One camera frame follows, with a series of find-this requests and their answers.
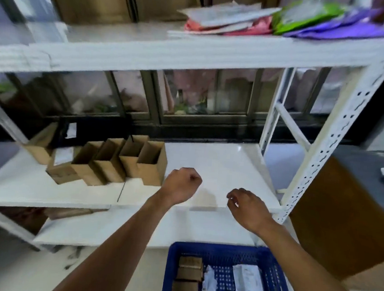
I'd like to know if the blue plastic basket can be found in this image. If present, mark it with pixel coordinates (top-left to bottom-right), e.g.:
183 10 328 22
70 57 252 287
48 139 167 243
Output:
161 239 300 291

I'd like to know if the person's left forearm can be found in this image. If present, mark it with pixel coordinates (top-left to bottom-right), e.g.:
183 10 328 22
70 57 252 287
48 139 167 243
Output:
49 186 175 291

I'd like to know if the purple mailer bag front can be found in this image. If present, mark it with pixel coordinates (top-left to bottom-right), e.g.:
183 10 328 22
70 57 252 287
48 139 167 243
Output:
307 2 384 37

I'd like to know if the small brown cardboard box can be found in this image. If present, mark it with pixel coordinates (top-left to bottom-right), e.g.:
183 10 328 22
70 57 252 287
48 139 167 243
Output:
178 256 203 271
171 280 201 291
176 267 204 283

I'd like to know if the white metal shelf rack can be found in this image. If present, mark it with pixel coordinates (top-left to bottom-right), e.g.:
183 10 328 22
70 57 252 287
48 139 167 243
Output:
0 0 384 279

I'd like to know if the metal window frame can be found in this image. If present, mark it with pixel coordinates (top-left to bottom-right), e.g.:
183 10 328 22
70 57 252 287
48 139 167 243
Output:
0 0 68 45

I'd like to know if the light blue mailer bag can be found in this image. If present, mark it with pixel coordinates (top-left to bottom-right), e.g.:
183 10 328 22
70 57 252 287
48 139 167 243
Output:
230 263 267 291

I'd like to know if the person's right hand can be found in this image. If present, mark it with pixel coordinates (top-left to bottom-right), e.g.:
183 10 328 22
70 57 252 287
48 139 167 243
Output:
223 187 277 237

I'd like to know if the black package with white label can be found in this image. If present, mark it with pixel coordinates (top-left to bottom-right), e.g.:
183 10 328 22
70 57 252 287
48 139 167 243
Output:
56 117 83 149

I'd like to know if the person's left hand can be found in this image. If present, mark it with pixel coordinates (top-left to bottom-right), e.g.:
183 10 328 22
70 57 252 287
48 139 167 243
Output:
159 165 204 208

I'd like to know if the white mailer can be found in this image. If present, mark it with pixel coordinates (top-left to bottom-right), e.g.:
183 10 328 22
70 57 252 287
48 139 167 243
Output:
176 0 283 33

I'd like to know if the cardboard carton with white label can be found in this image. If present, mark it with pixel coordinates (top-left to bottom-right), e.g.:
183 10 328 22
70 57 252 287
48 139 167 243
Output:
45 144 84 186

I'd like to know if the red mailer bag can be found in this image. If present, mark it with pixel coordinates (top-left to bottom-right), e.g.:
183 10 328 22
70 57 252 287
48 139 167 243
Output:
184 12 275 41

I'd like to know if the person's right forearm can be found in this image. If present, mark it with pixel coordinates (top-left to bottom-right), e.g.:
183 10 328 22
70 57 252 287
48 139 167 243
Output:
250 221 384 291

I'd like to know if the green mailer bag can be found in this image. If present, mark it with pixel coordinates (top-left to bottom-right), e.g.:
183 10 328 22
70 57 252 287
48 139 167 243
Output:
270 0 348 41

